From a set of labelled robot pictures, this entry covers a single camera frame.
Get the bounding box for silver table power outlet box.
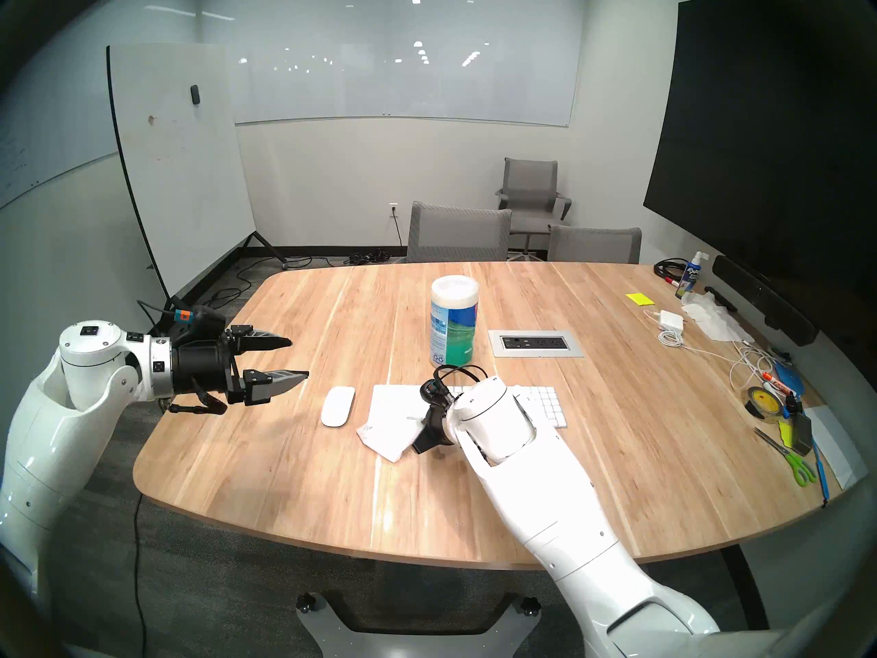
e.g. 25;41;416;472
488;330;584;358

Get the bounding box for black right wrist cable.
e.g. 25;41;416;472
433;364;489;391

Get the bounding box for disinfecting wipes canister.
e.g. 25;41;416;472
430;275;480;373

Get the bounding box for white wireless mouse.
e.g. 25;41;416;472
321;386;356;428

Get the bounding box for white charging cable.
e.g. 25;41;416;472
644;310;775;391

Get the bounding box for mobile whiteboard on stand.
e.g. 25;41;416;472
106;43;288;301

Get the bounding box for white disinfecting wipe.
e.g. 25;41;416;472
356;386;434;464

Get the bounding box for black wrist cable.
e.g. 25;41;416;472
168;382;228;416
433;364;489;391

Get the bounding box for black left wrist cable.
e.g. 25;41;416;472
168;382;228;416

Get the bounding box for black hanging robot cable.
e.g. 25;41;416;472
133;492;149;658

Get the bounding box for white slim keyboard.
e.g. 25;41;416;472
370;385;568;430

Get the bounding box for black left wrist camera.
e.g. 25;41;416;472
170;307;227;342

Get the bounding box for black whiteboard eraser block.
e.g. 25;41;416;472
788;410;815;455

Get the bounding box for black video conference bar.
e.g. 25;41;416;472
713;254;819;347

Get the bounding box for glass wall board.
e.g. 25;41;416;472
199;0;575;127
0;60;119;209

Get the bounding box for crumpled white tissue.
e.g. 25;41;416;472
682;292;754;342

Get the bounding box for grey office chair with armrests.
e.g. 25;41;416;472
497;158;573;256

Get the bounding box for green handled scissors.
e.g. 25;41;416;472
754;427;817;487

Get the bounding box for black table leg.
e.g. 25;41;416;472
719;546;775;654

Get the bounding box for whiteboard cleaner spray bottle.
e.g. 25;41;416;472
676;251;710;300

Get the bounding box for black and yellow tape roll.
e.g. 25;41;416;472
745;386;785;421

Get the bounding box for large black wall screen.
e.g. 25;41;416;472
643;0;877;304

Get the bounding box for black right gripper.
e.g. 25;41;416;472
411;403;458;457

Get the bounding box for grey mesh office chair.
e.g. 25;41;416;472
408;201;512;263
548;226;643;264

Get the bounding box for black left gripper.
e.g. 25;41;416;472
170;326;310;407

